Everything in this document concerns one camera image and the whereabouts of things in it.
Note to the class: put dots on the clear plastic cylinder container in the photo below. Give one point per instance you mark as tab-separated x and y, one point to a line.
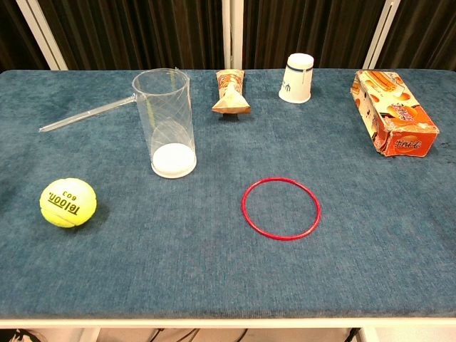
164	117

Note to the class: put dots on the yellow tennis ball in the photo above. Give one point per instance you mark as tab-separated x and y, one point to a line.
67	203

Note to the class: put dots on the brown snack wrapper packet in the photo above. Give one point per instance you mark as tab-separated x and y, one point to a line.
231	96

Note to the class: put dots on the blue table cloth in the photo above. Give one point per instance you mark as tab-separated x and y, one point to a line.
228	270

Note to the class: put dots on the white paper cup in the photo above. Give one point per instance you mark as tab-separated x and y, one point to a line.
297	80

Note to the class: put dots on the clear glass stirring rod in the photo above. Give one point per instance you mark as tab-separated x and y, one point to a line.
85	114

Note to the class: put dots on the dark pleated curtain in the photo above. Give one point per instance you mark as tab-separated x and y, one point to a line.
142	32

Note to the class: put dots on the orange cardboard snack box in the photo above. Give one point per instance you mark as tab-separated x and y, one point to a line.
392	114

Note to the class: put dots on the white frame post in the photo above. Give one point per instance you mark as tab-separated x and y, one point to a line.
380	35
232	33
41	32

